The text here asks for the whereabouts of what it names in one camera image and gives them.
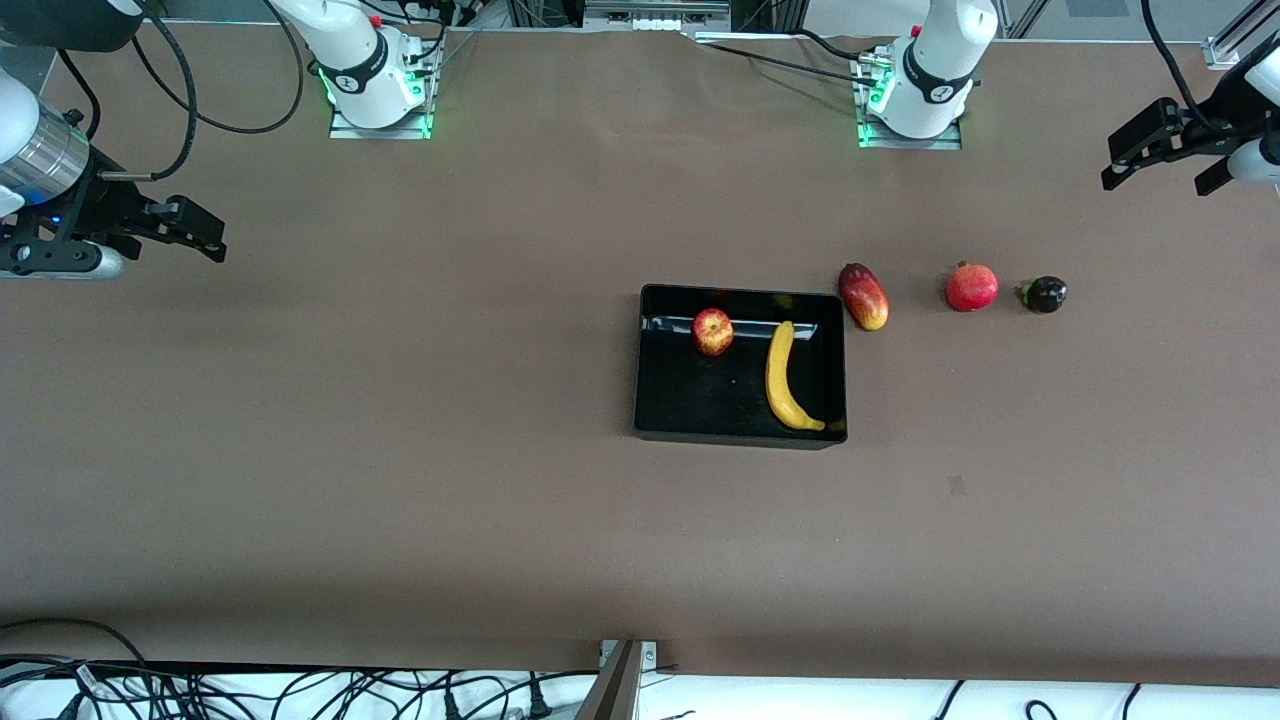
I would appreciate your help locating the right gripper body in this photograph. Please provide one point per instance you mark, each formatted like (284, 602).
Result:
(97, 209)

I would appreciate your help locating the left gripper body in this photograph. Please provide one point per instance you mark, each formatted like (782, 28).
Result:
(1209, 132)

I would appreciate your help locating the yellow banana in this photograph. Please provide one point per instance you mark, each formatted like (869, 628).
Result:
(778, 375)

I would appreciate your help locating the red yellow apple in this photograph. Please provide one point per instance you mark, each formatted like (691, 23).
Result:
(712, 332)

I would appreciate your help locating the black rectangular plastic tray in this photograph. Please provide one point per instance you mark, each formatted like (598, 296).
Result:
(700, 400)

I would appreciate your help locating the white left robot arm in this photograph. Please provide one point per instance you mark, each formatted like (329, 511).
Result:
(945, 50)

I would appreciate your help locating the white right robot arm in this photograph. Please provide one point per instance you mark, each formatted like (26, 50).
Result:
(345, 40)

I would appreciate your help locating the dark purple mangosteen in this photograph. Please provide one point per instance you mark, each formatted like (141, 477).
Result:
(1045, 295)

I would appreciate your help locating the red pomegranate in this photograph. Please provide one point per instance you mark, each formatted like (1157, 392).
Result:
(972, 288)

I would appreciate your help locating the red yellow mango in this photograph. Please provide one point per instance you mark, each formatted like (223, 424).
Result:
(863, 297)

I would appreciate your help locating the grey power strip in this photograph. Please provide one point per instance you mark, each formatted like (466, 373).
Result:
(655, 20)

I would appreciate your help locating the aluminium frame profile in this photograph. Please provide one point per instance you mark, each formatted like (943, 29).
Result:
(1225, 50)

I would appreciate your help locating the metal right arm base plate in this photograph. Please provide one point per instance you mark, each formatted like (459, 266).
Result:
(345, 130)

